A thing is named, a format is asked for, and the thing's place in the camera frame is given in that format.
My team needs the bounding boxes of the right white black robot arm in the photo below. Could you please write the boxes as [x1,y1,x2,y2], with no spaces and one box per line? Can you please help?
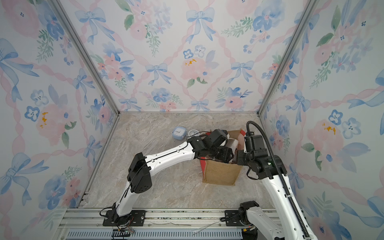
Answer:
[238,135,317,240]

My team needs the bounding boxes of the white round alarm clock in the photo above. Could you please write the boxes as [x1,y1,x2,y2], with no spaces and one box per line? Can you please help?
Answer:
[188,129,200,138]

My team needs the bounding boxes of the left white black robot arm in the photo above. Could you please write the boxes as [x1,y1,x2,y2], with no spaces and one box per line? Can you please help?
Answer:
[111,129,234,224]

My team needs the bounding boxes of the black corrugated cable conduit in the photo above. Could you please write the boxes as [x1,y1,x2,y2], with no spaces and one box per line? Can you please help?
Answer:
[246,120,311,239]

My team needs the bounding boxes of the aluminium front rail frame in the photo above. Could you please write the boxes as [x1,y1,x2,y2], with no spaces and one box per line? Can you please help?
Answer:
[53,206,316,240]

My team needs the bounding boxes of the blue square alarm clock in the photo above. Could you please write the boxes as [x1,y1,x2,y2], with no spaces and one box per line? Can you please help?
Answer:
[172,126,187,141]

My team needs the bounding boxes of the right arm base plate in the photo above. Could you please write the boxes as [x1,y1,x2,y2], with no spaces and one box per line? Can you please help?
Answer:
[224,210,246,228]

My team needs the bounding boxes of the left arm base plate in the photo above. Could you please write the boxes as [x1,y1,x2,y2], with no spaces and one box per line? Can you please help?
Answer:
[103,210,147,227]

